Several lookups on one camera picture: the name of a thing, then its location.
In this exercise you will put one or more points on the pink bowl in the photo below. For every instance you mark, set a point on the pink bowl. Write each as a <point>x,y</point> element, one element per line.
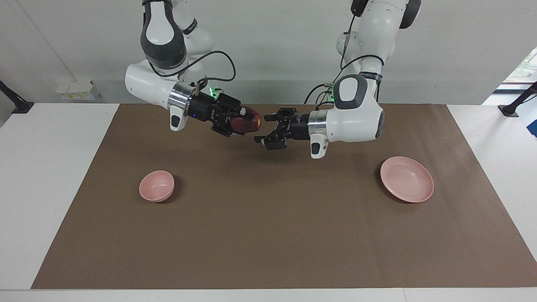
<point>156,186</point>

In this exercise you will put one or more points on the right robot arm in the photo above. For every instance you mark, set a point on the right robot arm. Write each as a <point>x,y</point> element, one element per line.
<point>147,82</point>

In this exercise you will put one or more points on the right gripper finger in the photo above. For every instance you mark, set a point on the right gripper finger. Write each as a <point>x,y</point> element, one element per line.
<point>230,104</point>
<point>221,126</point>

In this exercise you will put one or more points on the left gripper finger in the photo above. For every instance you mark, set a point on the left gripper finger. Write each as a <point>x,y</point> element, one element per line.
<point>277,140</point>
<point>283,114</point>

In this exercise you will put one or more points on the white wall socket box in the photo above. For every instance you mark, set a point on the white wall socket box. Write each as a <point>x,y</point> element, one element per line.
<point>77,90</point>

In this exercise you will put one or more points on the black stand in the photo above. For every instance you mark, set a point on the black stand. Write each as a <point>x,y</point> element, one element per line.
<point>20,105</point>
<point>509,110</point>

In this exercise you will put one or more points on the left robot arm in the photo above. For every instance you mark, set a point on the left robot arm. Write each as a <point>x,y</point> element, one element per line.
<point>356,121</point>

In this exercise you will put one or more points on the pink plate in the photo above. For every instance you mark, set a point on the pink plate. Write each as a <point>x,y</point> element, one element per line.
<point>406,179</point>

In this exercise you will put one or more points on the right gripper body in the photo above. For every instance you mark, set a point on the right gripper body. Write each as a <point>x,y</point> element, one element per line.
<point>203,109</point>

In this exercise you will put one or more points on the red apple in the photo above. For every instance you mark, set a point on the red apple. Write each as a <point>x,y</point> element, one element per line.
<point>247,121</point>

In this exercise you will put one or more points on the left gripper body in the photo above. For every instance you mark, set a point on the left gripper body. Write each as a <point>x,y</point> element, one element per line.
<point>298,126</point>

